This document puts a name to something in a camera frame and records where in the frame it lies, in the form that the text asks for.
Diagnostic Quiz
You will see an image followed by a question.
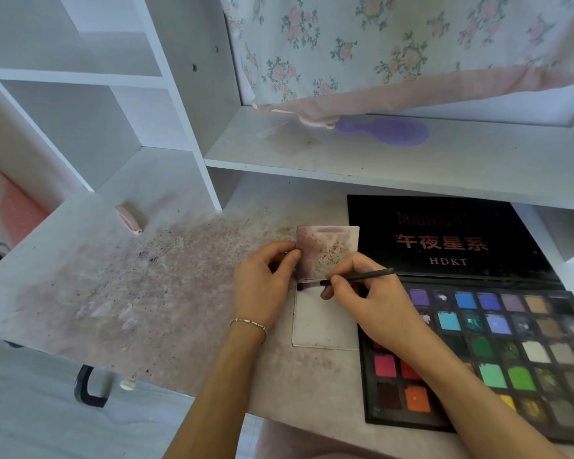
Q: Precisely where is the person's right hand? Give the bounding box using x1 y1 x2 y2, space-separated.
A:
320 252 427 352

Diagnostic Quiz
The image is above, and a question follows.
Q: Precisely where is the person's left hand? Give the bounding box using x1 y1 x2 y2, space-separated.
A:
233 241 303 331

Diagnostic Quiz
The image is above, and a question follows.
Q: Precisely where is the thin black makeup brush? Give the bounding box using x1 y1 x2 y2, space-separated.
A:
296 267 397 292

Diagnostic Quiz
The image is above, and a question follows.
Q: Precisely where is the stained white folding mixing card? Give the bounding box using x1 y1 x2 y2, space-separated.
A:
292 225 361 351

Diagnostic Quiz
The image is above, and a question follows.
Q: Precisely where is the person's right forearm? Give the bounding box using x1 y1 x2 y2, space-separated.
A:
401 330 571 459

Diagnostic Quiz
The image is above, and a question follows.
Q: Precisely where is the person's left forearm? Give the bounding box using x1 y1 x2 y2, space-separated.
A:
163 324 269 459

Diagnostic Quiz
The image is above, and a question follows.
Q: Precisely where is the black eyeshadow palette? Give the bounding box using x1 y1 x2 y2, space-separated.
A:
347 194 574 446

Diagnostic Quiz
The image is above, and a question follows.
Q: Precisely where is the person's pink garment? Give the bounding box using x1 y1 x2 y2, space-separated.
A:
253 418 398 459

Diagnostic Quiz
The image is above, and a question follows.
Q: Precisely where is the purple hairbrush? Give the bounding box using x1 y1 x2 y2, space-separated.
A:
334 115 431 148

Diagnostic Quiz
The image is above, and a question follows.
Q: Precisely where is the small pink sponge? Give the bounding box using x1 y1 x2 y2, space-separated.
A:
114 204 145 235

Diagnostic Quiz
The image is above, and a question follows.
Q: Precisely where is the white desk shelf unit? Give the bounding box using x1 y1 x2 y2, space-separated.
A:
0 0 574 264

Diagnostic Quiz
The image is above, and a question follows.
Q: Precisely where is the black metal desk leg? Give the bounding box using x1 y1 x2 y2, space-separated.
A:
74 365 110 409

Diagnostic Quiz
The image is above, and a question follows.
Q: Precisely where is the floral pink-trimmed curtain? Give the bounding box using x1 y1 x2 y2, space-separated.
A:
218 0 574 129

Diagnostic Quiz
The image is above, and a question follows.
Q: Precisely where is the pink dotted cloth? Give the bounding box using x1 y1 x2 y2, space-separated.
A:
0 157 52 250

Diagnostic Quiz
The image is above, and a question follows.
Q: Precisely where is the silver beaded bracelet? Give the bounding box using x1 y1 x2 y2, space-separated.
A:
229 317 269 344

